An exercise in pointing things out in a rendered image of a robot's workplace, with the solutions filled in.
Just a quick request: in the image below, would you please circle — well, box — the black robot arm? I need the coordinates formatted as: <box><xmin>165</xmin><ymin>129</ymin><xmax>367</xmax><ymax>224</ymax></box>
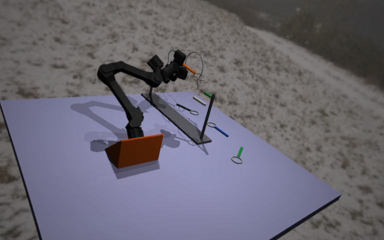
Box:
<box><xmin>97</xmin><ymin>55</ymin><xmax>188</xmax><ymax>139</ymax></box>

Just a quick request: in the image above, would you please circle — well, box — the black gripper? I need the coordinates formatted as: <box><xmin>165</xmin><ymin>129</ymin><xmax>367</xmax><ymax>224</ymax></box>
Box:
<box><xmin>166</xmin><ymin>50</ymin><xmax>187</xmax><ymax>82</ymax></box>

